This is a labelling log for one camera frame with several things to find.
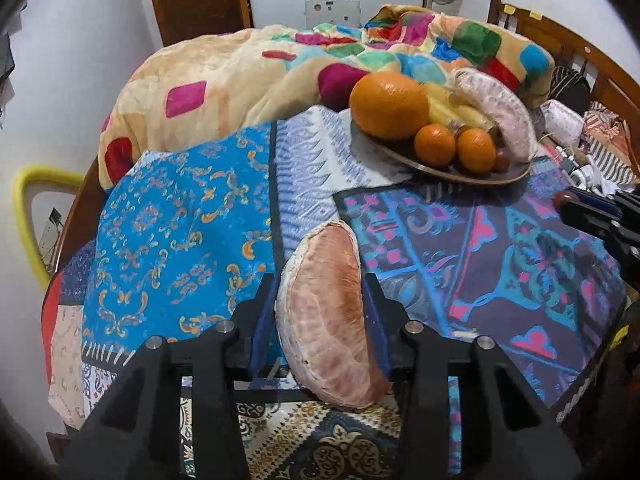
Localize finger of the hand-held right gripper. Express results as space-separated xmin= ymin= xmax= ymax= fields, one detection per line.
xmin=557 ymin=200 xmax=640 ymax=281
xmin=575 ymin=189 xmax=640 ymax=216

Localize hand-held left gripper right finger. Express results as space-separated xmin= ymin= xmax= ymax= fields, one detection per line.
xmin=361 ymin=272 xmax=583 ymax=480

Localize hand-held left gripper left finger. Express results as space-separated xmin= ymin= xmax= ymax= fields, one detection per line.
xmin=60 ymin=272 xmax=281 ymax=480

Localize peeled pomelo segment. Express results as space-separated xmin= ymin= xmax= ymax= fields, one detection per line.
xmin=276 ymin=220 xmax=393 ymax=409
xmin=450 ymin=67 xmax=535 ymax=162

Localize small tangerine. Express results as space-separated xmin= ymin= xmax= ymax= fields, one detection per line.
xmin=456 ymin=128 xmax=497 ymax=174

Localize yellow banana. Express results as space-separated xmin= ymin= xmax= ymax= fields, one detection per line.
xmin=450 ymin=105 xmax=496 ymax=131
xmin=424 ymin=82 xmax=476 ymax=126

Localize medium orange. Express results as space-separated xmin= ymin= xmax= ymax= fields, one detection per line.
xmin=413 ymin=123 xmax=457 ymax=168

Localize dark purple plate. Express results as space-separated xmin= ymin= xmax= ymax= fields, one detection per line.
xmin=350 ymin=120 xmax=532 ymax=187

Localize large orange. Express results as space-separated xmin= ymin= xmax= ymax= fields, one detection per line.
xmin=348 ymin=72 xmax=431 ymax=141

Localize white plastic bag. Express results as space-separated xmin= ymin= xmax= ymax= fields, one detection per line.
xmin=575 ymin=155 xmax=621 ymax=196

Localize striped cloth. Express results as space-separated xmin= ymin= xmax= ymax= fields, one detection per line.
xmin=582 ymin=102 xmax=640 ymax=188

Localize pink patterned pouch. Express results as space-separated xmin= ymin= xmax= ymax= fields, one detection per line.
xmin=540 ymin=100 xmax=586 ymax=148

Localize black bag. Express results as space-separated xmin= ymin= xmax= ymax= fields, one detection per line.
xmin=550 ymin=66 xmax=592 ymax=115

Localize patterned patchwork bedsheet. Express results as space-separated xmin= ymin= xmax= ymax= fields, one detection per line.
xmin=42 ymin=105 xmax=628 ymax=480

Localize wooden bed headboard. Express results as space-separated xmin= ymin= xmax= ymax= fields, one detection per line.
xmin=487 ymin=0 xmax=640 ymax=126

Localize colourful patch blanket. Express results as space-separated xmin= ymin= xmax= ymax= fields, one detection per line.
xmin=97 ymin=4 xmax=556 ymax=191

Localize white box appliance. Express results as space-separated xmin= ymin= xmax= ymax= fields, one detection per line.
xmin=305 ymin=0 xmax=362 ymax=28

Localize brown wooden door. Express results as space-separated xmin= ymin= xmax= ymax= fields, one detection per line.
xmin=144 ymin=0 xmax=253 ymax=47

